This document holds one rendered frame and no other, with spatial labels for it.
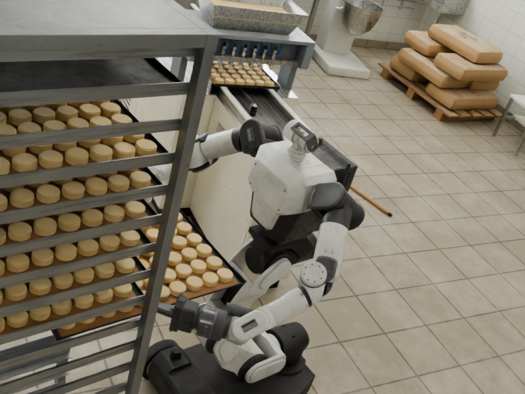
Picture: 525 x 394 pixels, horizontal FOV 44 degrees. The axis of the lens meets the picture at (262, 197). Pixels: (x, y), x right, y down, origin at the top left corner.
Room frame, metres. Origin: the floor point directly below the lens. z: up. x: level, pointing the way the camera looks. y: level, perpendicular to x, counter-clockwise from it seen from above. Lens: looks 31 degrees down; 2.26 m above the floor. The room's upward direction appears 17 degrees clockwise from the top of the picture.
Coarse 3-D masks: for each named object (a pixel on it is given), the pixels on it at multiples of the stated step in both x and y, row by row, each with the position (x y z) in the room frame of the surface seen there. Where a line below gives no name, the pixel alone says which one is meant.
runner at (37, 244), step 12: (156, 216) 1.29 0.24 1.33; (96, 228) 1.17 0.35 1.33; (108, 228) 1.20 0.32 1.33; (120, 228) 1.22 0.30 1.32; (132, 228) 1.24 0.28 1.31; (36, 240) 1.07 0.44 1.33; (48, 240) 1.09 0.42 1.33; (60, 240) 1.11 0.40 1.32; (72, 240) 1.13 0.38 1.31; (0, 252) 1.02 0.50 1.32; (12, 252) 1.04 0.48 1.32; (24, 252) 1.06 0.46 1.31
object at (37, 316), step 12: (120, 288) 1.30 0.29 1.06; (72, 300) 1.23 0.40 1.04; (84, 300) 1.22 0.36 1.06; (96, 300) 1.25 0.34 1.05; (108, 300) 1.25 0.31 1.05; (120, 300) 1.28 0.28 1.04; (24, 312) 1.12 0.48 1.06; (36, 312) 1.13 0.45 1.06; (48, 312) 1.15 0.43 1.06; (60, 312) 1.16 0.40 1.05; (72, 312) 1.19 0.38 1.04; (0, 324) 1.06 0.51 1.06; (12, 324) 1.08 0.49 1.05; (24, 324) 1.10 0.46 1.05; (36, 324) 1.11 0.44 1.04
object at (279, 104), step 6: (192, 6) 4.38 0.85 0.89; (264, 90) 3.38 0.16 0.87; (270, 90) 3.34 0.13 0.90; (264, 96) 3.37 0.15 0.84; (270, 96) 3.31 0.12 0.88; (276, 96) 3.28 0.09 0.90; (270, 102) 3.30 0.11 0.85; (276, 102) 3.25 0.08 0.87; (282, 102) 3.22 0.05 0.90; (276, 108) 3.24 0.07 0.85; (282, 108) 3.19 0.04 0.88; (288, 108) 3.17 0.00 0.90; (282, 114) 3.18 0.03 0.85; (288, 114) 3.13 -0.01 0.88; (294, 114) 3.12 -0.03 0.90; (288, 120) 3.12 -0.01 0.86; (300, 120) 3.06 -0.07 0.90; (306, 126) 3.02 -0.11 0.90; (312, 132) 2.97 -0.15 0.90
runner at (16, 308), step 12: (132, 276) 1.26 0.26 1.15; (144, 276) 1.29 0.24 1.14; (84, 288) 1.17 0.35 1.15; (96, 288) 1.19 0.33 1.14; (108, 288) 1.22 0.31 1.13; (36, 300) 1.08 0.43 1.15; (48, 300) 1.10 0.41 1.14; (60, 300) 1.12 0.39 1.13; (0, 312) 1.02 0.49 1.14; (12, 312) 1.04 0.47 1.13
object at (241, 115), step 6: (216, 90) 3.22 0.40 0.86; (222, 90) 3.17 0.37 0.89; (228, 90) 3.17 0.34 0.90; (222, 96) 3.15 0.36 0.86; (228, 96) 3.10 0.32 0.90; (228, 102) 3.08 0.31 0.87; (234, 102) 3.04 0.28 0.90; (228, 108) 3.07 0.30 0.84; (234, 108) 3.02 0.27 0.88; (240, 108) 2.99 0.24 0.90; (234, 114) 3.00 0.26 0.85; (240, 114) 2.96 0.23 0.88; (246, 114) 2.94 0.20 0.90; (240, 120) 2.95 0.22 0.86
